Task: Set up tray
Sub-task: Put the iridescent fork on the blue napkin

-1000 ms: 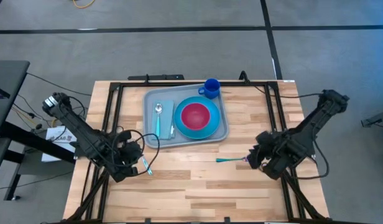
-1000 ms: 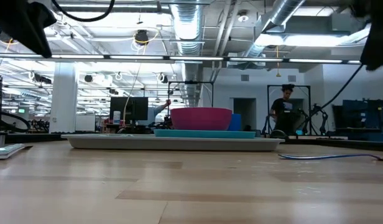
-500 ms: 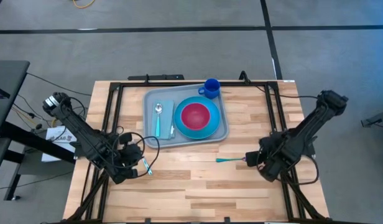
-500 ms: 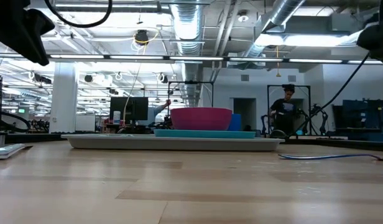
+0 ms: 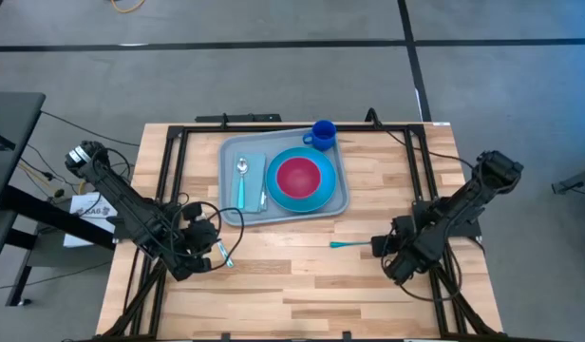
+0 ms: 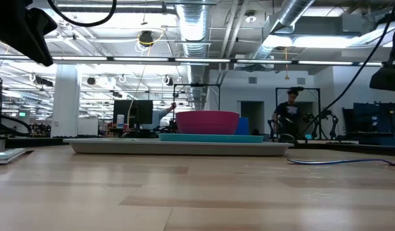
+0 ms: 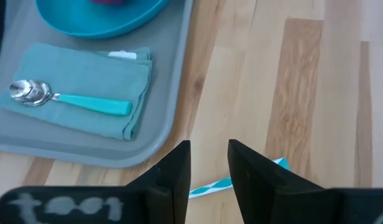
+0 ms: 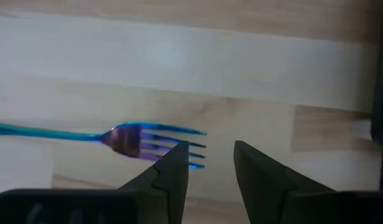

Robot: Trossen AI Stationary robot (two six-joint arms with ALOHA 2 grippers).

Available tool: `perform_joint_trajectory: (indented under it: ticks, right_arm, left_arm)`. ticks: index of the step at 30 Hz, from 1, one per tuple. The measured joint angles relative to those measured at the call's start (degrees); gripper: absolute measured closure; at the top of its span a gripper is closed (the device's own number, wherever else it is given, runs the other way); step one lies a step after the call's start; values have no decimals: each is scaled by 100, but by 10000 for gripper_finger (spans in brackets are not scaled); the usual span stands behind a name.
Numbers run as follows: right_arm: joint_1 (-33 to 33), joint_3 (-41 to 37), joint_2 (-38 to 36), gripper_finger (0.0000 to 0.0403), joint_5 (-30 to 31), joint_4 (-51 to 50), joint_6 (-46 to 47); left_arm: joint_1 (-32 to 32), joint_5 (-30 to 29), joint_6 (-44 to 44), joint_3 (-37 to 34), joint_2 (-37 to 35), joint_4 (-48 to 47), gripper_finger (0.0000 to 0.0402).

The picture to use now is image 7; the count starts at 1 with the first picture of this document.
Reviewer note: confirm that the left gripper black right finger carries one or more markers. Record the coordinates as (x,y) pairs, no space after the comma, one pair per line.
(266,193)

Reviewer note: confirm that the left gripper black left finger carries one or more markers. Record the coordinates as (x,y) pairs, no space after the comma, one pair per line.
(173,180)

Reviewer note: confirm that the teal white patterned straw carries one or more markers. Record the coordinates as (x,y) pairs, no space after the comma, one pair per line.
(210,186)

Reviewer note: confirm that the teal cloth napkin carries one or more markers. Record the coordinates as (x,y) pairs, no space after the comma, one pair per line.
(85,74)

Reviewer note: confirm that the teal plastic plate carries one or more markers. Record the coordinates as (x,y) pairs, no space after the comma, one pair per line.
(95,21)

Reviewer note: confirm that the pink plastic bowl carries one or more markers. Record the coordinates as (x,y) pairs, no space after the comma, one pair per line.
(109,2)

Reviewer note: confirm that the grey plastic tray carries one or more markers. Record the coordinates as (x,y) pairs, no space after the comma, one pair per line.
(166,93)

